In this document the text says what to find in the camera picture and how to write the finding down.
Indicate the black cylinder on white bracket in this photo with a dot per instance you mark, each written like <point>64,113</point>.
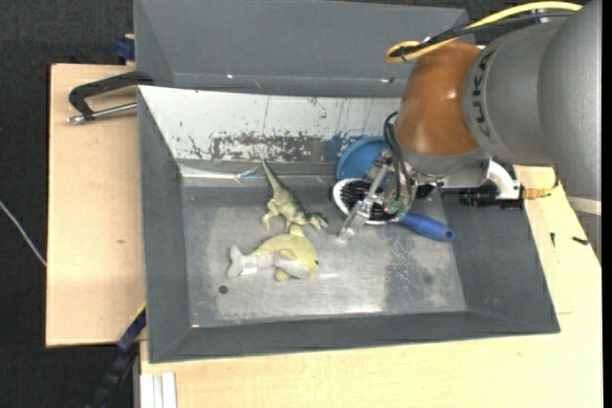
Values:
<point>502,179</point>

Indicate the grey metal bin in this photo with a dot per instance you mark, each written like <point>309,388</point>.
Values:
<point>287,291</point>

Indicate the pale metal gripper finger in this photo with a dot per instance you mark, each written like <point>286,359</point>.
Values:
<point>353,220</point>

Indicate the green toy dinosaur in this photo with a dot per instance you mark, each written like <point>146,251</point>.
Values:
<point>289,208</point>

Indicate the blue bowl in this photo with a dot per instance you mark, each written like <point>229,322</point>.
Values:
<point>356,160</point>

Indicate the yellow and grey plush whale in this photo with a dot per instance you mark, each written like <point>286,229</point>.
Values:
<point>287,253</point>

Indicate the pale wood board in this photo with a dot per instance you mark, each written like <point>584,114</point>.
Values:
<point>91,215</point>

